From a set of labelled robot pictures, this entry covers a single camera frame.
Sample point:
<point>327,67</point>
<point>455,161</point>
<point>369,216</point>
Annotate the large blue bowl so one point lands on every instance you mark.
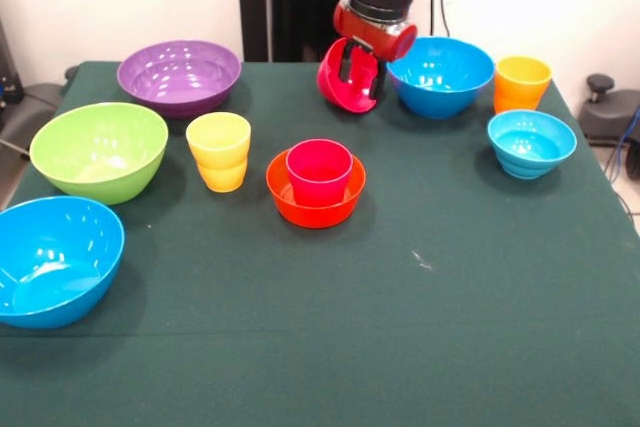
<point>55,267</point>
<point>440,77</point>

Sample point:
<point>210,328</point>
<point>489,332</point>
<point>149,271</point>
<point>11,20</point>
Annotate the yellow cup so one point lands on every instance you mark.
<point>218,157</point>

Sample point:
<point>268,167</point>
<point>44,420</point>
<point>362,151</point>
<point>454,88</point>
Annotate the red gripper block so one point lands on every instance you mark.
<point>380,37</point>

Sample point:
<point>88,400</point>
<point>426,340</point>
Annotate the black equipment box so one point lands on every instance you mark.
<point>7,77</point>

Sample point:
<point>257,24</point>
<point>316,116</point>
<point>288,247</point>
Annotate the crimson cup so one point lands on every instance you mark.
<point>320,187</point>

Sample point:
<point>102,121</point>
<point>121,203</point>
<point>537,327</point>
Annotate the black stand base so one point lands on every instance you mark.
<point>615,114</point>

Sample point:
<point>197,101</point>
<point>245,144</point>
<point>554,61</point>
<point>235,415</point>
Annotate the large green bowl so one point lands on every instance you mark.
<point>100,152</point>

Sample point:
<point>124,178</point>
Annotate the grey stand base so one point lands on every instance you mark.
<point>35,97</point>

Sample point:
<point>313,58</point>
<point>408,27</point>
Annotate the small blue bowl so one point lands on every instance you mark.
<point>531,144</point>

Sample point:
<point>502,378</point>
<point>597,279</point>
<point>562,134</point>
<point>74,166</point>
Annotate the orange bowl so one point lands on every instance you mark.
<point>315,217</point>

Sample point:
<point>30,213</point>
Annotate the orange cup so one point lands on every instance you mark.
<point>522,84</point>

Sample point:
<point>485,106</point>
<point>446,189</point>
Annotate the large purple bowl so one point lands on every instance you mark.
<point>177,79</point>

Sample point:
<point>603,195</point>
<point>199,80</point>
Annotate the dark green tablecloth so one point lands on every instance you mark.
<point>350,297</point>

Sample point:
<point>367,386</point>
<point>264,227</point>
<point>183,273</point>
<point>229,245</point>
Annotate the crimson small bowl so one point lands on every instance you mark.
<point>332,87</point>

